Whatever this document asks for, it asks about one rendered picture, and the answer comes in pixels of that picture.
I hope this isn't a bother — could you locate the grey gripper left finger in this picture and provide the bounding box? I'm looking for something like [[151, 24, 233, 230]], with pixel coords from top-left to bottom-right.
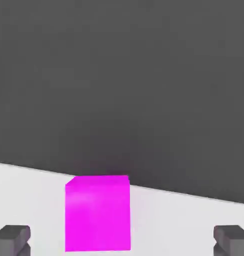
[[0, 224, 32, 256]]

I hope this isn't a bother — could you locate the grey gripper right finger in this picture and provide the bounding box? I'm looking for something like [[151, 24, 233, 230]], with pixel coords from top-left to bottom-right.
[[213, 224, 244, 256]]

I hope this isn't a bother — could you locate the large magenta box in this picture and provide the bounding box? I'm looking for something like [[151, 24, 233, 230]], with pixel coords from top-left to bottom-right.
[[64, 174, 132, 253]]

